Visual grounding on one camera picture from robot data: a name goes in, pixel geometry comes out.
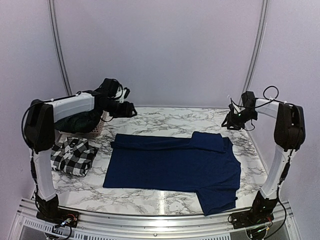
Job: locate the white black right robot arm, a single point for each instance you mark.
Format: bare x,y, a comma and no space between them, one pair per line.
289,134

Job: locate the front aluminium table rail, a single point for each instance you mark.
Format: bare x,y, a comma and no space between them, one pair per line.
108,226

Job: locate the aluminium frame post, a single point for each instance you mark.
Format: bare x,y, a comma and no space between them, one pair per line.
262,22
58,46

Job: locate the right aluminium frame post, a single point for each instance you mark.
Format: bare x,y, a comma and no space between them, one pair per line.
262,22

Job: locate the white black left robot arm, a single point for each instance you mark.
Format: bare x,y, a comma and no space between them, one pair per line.
38,132

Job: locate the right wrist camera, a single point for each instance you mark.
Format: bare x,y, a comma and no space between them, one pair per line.
232,109

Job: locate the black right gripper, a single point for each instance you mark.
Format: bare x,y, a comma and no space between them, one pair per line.
231,122

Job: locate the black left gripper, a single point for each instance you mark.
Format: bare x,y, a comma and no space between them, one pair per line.
127,112

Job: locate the dark blue green clothes pile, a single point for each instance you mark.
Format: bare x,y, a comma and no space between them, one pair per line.
83,122

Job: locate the pink perforated laundry basket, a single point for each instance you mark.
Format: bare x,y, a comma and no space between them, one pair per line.
98,128

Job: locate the navy blue t-shirt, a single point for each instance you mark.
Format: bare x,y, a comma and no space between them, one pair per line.
203,164

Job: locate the black white plaid shirt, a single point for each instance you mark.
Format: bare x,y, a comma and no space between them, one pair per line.
74,156

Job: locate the left aluminium frame post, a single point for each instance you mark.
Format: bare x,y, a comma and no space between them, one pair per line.
58,46

